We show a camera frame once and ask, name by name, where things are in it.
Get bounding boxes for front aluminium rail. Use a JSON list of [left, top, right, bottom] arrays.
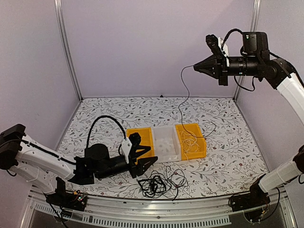
[[21, 187, 300, 228]]

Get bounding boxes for yellow bin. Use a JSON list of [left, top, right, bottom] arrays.
[[126, 127, 155, 159], [175, 123, 207, 161]]

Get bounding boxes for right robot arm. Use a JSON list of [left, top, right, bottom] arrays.
[[193, 28, 304, 207]]

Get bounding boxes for floral table mat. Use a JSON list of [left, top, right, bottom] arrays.
[[57, 97, 268, 199]]

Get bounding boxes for clear plastic bin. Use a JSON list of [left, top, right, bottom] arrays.
[[152, 125, 182, 163]]

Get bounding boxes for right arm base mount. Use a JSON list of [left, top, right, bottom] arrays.
[[228, 180, 270, 223]]

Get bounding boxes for right yellow bin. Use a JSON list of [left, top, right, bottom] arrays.
[[175, 123, 207, 161]]

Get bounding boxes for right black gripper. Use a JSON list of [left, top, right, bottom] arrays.
[[195, 53, 261, 85]]

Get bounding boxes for aluminium frame post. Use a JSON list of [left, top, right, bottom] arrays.
[[233, 0, 261, 102], [54, 0, 83, 101]]

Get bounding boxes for left aluminium frame post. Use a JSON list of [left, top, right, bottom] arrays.
[[54, 0, 83, 101]]

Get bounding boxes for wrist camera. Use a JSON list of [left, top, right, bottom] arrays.
[[118, 132, 141, 164], [206, 34, 229, 58]]

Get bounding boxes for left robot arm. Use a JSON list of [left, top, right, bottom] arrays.
[[0, 124, 158, 206]]

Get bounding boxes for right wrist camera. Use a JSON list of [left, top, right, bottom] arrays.
[[206, 34, 229, 58]]

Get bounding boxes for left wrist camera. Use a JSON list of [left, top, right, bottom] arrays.
[[118, 132, 141, 164]]

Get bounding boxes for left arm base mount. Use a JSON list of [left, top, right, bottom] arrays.
[[46, 178, 87, 211]]

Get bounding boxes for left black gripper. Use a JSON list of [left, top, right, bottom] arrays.
[[96, 146, 157, 181]]

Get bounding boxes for left yellow bin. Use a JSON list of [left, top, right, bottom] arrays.
[[126, 127, 155, 159]]

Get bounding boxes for white cable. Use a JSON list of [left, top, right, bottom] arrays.
[[180, 129, 201, 162]]

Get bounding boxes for right aluminium frame post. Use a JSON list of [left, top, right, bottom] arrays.
[[233, 0, 261, 102]]

